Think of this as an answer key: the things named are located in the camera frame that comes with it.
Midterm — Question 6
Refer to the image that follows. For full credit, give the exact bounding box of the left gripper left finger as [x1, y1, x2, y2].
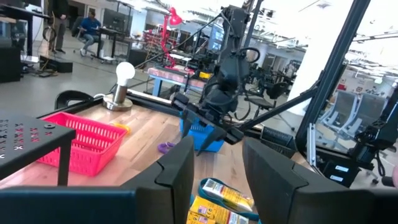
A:
[0, 136, 195, 224]

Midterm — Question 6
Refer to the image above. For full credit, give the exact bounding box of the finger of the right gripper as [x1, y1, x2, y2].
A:
[197, 126, 228, 156]
[181, 116, 194, 138]

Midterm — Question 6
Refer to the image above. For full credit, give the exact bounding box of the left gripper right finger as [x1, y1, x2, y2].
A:
[242, 138, 398, 224]

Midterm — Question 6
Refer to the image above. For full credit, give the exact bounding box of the purple coil wristband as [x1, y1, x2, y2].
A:
[157, 141, 177, 155]

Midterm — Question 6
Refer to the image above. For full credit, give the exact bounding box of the yellow crayon pack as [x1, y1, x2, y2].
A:
[185, 210, 216, 224]
[188, 195, 250, 224]
[201, 178, 255, 213]

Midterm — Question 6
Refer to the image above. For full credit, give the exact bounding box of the black office chair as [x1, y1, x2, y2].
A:
[243, 81, 290, 121]

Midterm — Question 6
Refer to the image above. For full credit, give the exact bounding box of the red desk lamp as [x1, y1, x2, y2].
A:
[159, 6, 183, 70]

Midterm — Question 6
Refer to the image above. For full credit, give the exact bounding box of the black background desk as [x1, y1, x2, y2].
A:
[0, 4, 50, 57]

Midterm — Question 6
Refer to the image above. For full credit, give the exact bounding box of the blue plastic basket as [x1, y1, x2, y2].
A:
[178, 115, 225, 153]

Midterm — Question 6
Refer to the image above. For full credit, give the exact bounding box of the blue-legged workbench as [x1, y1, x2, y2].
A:
[147, 67, 206, 97]

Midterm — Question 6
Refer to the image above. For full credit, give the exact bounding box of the silver aluminium extrusion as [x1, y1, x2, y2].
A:
[306, 123, 318, 167]

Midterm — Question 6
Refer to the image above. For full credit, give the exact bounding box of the black box with white labels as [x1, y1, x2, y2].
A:
[322, 157, 363, 189]

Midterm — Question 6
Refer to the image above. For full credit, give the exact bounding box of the red plastic basket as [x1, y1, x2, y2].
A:
[36, 111, 129, 177]

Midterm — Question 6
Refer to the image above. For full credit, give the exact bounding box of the table lamp with white bulb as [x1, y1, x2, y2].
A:
[102, 61, 136, 112]

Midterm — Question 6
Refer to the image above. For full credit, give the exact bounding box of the grey chair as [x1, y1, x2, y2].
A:
[341, 93, 388, 141]
[317, 90, 358, 138]

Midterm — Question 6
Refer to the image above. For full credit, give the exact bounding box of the black perforated metal shelf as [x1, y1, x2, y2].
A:
[0, 114, 77, 187]

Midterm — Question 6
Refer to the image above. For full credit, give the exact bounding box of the black equipment beside table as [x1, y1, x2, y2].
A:
[351, 90, 398, 189]

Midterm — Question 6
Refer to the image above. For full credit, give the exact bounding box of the person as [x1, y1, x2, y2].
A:
[48, 0, 70, 54]
[79, 11, 106, 57]

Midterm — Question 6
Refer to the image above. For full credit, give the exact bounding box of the black strap loop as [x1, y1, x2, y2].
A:
[54, 90, 95, 110]

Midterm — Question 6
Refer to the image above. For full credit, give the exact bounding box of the black aluminium table frame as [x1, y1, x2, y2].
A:
[36, 0, 373, 162]

